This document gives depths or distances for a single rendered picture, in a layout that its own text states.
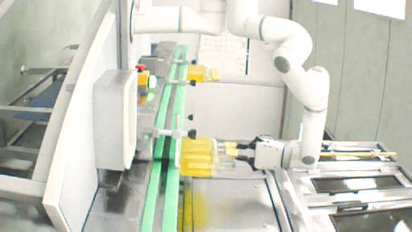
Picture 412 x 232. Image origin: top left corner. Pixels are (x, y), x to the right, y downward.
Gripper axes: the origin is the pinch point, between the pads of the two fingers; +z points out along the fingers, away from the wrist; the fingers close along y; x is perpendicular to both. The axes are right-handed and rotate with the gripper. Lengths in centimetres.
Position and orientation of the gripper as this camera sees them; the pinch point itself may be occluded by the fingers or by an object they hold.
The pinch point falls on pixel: (241, 151)
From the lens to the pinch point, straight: 147.9
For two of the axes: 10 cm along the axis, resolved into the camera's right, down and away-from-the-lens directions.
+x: -2.8, 2.9, -9.2
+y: 0.2, -9.5, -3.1
